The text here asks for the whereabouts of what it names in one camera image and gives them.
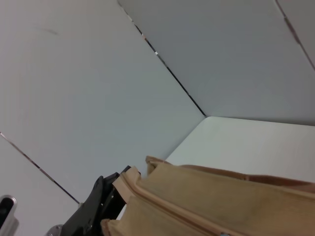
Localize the khaki canvas food bag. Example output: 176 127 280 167
99 155 315 236

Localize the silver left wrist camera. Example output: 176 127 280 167
0 194 20 236

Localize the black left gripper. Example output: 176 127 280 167
62 165 132 236

